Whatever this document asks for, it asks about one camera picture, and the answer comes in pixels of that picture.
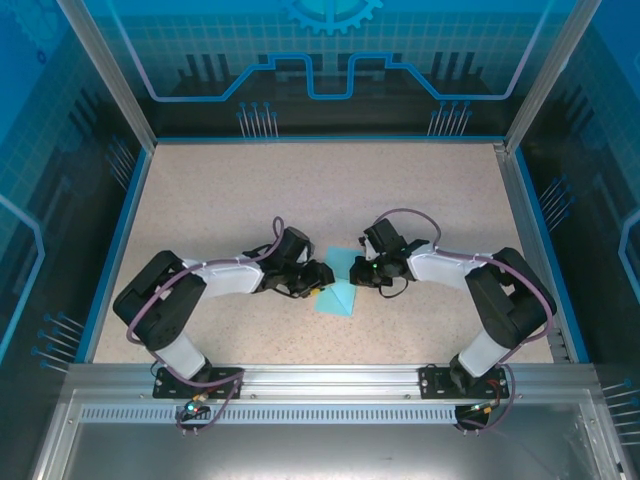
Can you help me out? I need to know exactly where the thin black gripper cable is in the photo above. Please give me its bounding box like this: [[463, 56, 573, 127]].
[[378, 277, 409, 300]]

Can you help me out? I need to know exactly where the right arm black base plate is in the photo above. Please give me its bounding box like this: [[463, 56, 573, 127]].
[[418, 364, 516, 400]]

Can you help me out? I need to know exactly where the right aluminium frame post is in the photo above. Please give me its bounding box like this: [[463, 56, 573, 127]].
[[504, 0, 604, 154]]

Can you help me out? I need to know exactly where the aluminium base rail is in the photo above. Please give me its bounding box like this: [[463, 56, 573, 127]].
[[64, 363, 601, 397]]

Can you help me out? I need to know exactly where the right cable connector green light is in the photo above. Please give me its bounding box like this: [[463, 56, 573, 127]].
[[467, 399, 504, 416]]

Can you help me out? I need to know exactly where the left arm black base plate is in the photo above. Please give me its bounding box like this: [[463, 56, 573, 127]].
[[152, 366, 246, 400]]

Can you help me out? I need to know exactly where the slotted aluminium cable duct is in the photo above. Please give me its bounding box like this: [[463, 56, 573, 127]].
[[79, 405, 459, 422]]

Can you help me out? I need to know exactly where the blue printed right side panel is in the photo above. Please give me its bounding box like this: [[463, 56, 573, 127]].
[[519, 0, 640, 451]]

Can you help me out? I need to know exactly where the light blue paper sheet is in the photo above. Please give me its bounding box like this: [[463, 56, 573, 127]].
[[313, 246, 360, 318]]

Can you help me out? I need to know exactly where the sheet metal tray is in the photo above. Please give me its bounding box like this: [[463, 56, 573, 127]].
[[29, 389, 640, 480]]

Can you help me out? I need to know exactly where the blue printed panel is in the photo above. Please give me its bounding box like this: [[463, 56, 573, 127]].
[[0, 0, 146, 480], [519, 0, 640, 451], [84, 0, 556, 139]]

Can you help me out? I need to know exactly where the left aluminium frame post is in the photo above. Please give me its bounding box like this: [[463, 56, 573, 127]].
[[57, 0, 159, 149]]

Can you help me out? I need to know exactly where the blue printed rear panel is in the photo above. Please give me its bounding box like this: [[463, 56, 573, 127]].
[[84, 0, 556, 139]]

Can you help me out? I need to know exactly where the blue printed left side panel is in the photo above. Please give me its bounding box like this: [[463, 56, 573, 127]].
[[0, 0, 146, 480]]

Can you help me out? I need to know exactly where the blue table edge strip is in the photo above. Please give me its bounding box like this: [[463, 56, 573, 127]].
[[82, 134, 591, 364]]

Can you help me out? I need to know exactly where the aluminium frame post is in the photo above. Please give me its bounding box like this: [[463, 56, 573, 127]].
[[57, 0, 159, 149], [504, 0, 604, 154]]

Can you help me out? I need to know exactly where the aluminium side rail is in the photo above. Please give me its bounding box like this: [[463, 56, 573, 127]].
[[492, 142, 571, 364]]

